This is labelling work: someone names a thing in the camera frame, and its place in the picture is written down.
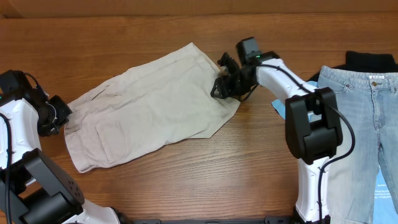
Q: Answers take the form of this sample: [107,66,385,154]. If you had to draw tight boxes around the beige cotton shorts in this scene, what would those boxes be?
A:
[64,43,239,173]

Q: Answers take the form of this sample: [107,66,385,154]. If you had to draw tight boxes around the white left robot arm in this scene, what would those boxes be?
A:
[1,70,129,224]

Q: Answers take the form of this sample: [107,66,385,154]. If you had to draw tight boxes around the light blue t-shirt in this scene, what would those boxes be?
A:
[271,81,318,119]

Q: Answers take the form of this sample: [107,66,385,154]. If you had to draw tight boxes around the black garment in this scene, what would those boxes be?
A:
[309,51,397,84]

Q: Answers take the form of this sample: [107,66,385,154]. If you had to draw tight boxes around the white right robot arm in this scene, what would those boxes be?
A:
[210,37,343,223]

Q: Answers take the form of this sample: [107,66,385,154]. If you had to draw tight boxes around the light blue denim jeans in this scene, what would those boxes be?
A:
[318,66,397,223]

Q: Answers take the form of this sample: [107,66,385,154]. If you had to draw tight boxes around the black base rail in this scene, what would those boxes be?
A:
[131,216,299,224]

